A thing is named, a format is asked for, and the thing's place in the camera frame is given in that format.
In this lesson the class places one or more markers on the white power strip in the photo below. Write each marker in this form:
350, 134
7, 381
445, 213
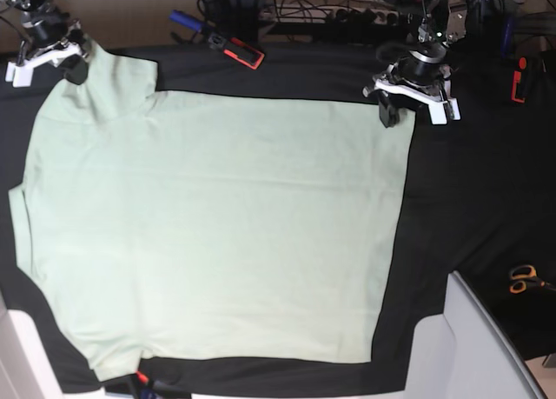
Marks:
373, 16

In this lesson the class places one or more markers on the black table cloth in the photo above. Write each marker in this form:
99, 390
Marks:
479, 198

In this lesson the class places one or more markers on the orange handled scissors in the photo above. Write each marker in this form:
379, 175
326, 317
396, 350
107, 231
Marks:
525, 277

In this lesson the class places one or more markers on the blue handled clamp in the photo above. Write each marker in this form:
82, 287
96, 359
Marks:
190, 22

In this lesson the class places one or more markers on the white table frame right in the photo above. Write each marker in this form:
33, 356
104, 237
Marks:
462, 353

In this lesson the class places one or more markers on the white table frame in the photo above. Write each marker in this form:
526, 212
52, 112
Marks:
462, 353
26, 372

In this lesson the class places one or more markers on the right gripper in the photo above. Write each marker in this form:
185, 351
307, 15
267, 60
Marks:
53, 38

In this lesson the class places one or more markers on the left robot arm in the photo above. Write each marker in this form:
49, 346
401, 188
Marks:
434, 23

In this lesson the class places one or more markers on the red clamp bottom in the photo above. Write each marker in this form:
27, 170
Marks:
143, 387

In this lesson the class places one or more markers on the red black clamp top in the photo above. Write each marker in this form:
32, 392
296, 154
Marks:
236, 50

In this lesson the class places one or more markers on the red black clamp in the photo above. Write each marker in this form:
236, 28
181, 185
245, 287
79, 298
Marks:
236, 50
518, 88

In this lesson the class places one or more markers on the white table frame left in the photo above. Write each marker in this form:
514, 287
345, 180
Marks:
26, 372

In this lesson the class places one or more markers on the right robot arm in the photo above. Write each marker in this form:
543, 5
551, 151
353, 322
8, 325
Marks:
26, 5

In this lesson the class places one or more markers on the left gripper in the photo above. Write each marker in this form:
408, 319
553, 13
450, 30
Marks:
416, 73

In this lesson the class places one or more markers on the red black clamp right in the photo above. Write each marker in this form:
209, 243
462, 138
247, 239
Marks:
518, 88

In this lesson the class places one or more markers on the light green T-shirt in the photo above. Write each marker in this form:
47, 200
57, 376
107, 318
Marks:
191, 226

